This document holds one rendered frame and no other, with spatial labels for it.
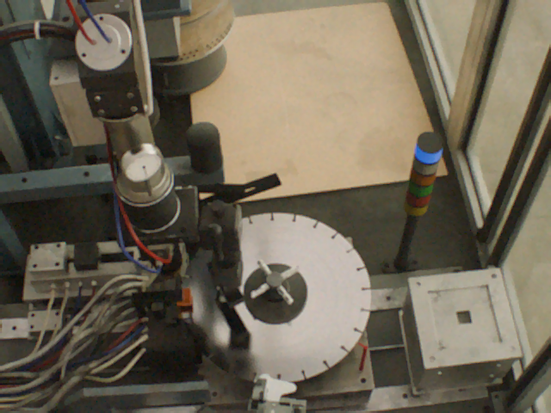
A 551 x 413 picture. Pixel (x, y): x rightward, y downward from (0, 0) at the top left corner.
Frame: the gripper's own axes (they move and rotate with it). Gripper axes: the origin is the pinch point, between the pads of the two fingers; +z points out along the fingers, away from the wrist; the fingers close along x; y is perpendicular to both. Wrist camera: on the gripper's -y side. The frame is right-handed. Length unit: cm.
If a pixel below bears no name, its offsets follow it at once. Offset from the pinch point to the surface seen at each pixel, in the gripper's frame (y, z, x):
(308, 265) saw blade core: 5.4, 23.1, 9.1
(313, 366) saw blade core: 7.9, 7.4, -1.6
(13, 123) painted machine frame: -62, 52, 23
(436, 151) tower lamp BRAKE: 24.8, 20.2, 32.8
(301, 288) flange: 4.6, 18.3, 7.0
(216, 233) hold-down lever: -6.4, -7.1, 27.8
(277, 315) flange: 1.0, 13.9, 3.9
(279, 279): 0.9, 15.2, 10.2
